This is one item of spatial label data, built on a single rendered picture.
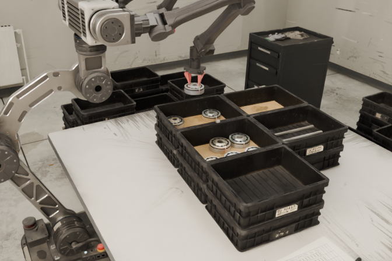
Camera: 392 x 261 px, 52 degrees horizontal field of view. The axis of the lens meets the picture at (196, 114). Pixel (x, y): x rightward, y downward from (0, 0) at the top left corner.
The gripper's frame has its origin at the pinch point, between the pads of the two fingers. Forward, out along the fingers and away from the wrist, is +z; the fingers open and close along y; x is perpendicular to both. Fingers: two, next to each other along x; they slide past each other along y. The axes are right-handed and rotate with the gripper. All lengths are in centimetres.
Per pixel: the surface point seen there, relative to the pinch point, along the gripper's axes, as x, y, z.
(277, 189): 45, -51, 24
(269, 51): -152, -21, 20
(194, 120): -2.4, 0.0, 21.9
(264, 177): 38, -45, 24
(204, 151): 27.0, -14.2, 23.0
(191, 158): 41.1, -12.0, 19.4
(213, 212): 56, -27, 34
